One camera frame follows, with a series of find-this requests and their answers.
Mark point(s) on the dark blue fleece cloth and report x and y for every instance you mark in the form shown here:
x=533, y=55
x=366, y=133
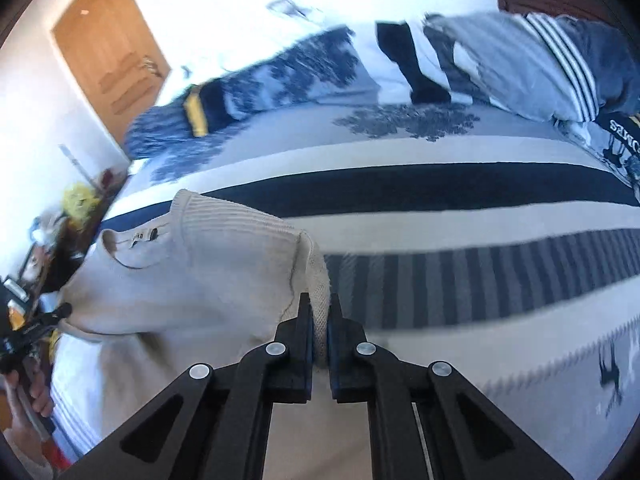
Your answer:
x=607, y=65

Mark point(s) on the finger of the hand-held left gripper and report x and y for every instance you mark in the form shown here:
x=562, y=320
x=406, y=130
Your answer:
x=50, y=316

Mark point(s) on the yellow plastic bag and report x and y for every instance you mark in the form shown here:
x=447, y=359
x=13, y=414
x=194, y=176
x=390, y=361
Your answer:
x=80, y=202

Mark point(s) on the bed with striped blue sheet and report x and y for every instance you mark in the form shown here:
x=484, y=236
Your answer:
x=450, y=210

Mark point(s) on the dark wooden side table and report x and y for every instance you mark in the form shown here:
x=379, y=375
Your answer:
x=55, y=262

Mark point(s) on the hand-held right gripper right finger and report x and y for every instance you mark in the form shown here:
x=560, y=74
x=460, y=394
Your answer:
x=334, y=340

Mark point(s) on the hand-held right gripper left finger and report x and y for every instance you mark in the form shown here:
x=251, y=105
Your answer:
x=309, y=332

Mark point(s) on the person's left hand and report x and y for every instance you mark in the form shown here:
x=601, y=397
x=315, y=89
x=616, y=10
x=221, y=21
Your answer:
x=35, y=400

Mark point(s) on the cream knit sweater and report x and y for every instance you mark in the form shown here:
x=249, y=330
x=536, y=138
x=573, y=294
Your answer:
x=200, y=285

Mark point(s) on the red plastic bag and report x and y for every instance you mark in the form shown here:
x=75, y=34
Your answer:
x=57, y=457

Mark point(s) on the white pillow with black band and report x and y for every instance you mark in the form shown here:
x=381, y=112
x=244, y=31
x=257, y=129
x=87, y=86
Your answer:
x=405, y=60

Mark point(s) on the long blue patterned pillow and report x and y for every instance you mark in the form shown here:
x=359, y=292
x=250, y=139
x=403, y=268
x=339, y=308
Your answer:
x=280, y=80

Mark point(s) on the thin dark stick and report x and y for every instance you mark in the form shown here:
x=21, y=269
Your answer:
x=75, y=160

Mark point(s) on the grey striped garment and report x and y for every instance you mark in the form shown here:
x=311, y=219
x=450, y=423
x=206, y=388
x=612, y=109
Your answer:
x=510, y=65

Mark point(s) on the wooden door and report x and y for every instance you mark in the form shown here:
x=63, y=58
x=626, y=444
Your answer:
x=105, y=45

